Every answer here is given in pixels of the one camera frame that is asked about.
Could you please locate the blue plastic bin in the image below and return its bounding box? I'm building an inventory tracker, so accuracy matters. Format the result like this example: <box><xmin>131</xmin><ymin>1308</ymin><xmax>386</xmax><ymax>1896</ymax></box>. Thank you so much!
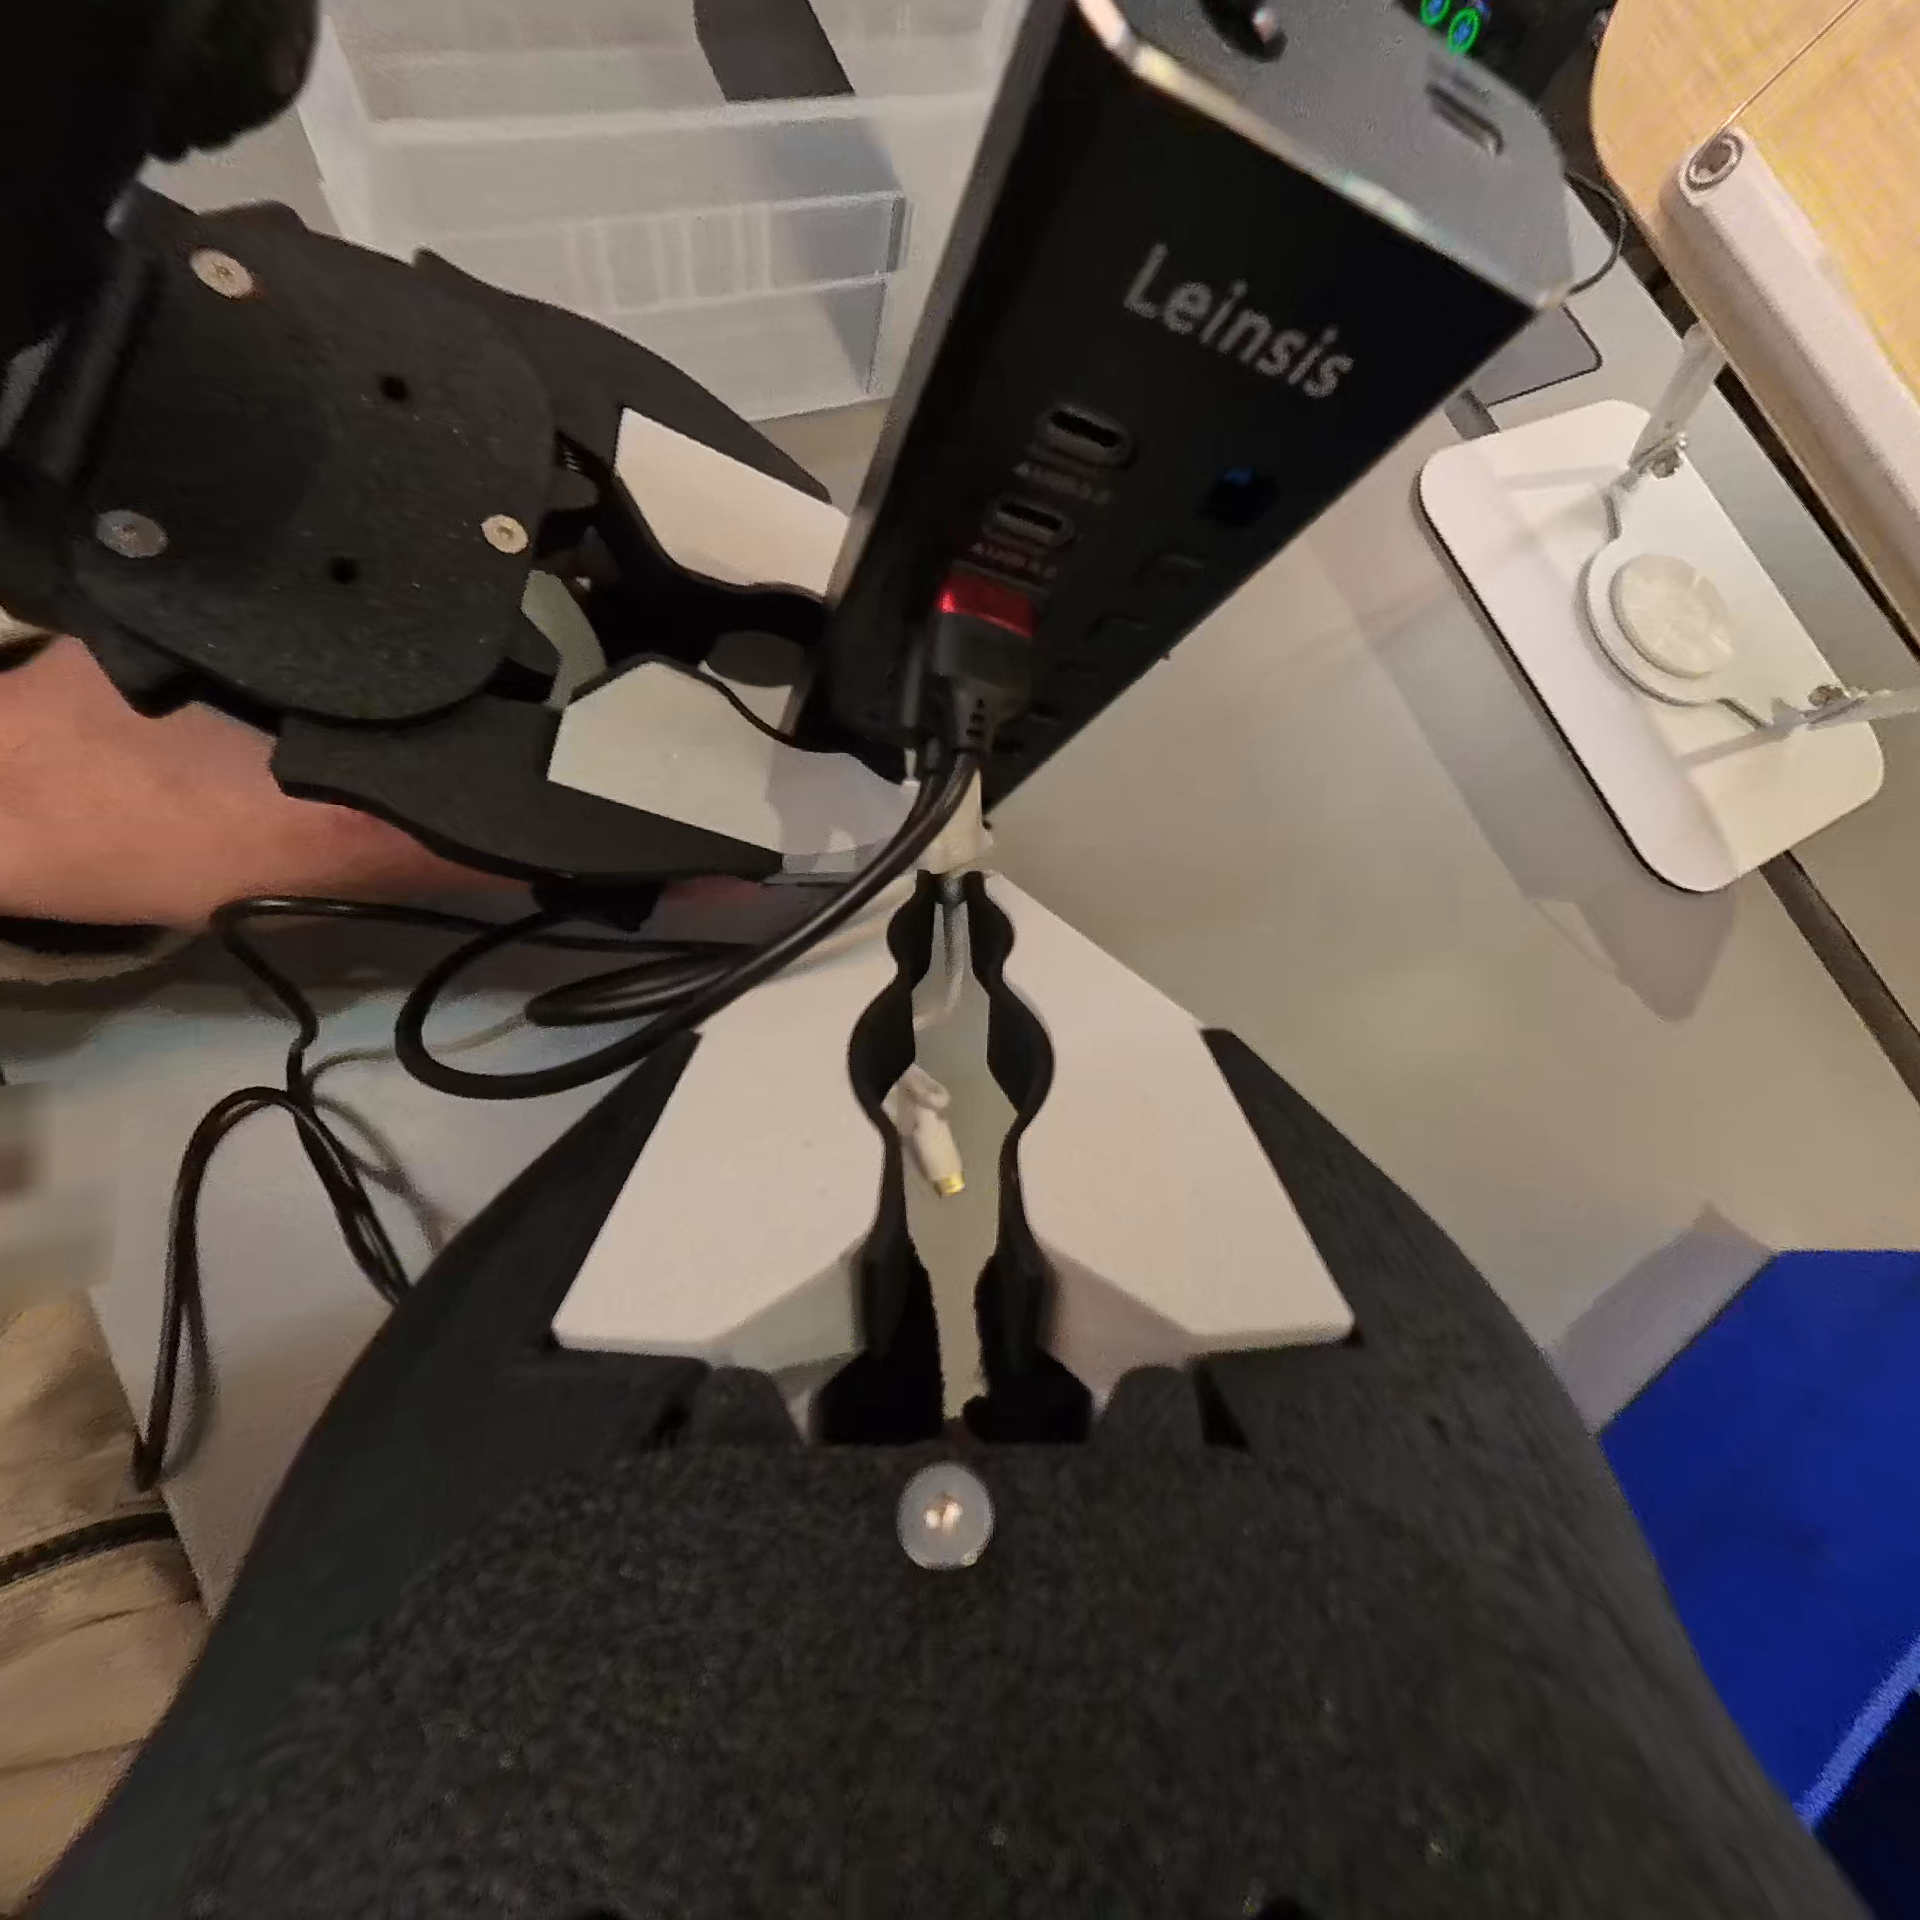
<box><xmin>1598</xmin><ymin>1248</ymin><xmax>1920</xmax><ymax>1863</ymax></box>

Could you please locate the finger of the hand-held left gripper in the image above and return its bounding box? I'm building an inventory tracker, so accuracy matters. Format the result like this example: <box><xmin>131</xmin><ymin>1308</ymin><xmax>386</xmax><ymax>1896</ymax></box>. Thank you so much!
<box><xmin>544</xmin><ymin>657</ymin><xmax>909</xmax><ymax>865</ymax></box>
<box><xmin>613</xmin><ymin>405</ymin><xmax>853</xmax><ymax>596</ymax></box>

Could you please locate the black rectangular usb hub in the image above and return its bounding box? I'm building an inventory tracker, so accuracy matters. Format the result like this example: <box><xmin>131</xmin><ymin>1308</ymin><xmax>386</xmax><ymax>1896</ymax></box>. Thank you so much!
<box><xmin>815</xmin><ymin>0</ymin><xmax>1578</xmax><ymax>817</ymax></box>

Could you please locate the person's left hand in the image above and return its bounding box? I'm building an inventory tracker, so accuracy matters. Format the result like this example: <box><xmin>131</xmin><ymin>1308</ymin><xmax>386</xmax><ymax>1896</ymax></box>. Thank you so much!
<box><xmin>0</xmin><ymin>645</ymin><xmax>515</xmax><ymax>936</ymax></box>

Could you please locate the black charger green display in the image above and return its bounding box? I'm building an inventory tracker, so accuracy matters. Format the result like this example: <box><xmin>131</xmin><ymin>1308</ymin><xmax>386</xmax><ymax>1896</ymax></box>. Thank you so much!
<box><xmin>1395</xmin><ymin>0</ymin><xmax>1613</xmax><ymax>92</ymax></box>

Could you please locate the black usb cable red collar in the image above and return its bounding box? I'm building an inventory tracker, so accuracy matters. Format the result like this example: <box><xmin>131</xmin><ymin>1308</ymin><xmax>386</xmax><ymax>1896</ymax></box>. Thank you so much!
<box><xmin>394</xmin><ymin>562</ymin><xmax>1051</xmax><ymax>1104</ymax></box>

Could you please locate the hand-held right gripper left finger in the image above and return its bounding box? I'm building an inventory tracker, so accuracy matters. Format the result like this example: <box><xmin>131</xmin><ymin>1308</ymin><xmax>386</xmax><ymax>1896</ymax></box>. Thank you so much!
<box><xmin>550</xmin><ymin>867</ymin><xmax>940</xmax><ymax>1413</ymax></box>

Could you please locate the clear plastic bin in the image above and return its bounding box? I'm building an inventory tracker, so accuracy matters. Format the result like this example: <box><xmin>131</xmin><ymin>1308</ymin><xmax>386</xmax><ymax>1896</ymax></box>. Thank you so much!
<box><xmin>293</xmin><ymin>0</ymin><xmax>920</xmax><ymax>425</ymax></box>

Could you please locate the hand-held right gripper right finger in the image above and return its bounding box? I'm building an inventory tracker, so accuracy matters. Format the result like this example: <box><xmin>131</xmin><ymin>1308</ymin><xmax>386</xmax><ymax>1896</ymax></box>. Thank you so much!
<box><xmin>967</xmin><ymin>873</ymin><xmax>1355</xmax><ymax>1413</ymax></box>

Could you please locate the white usb cable blue tape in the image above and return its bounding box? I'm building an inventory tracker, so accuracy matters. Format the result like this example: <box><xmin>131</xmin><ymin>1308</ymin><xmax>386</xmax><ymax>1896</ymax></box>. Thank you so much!
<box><xmin>883</xmin><ymin>779</ymin><xmax>999</xmax><ymax>1205</ymax></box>

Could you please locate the wooden book stand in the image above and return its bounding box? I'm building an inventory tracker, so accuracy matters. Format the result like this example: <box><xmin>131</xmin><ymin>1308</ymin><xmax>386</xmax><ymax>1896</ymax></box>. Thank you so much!
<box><xmin>1416</xmin><ymin>0</ymin><xmax>1920</xmax><ymax>897</ymax></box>

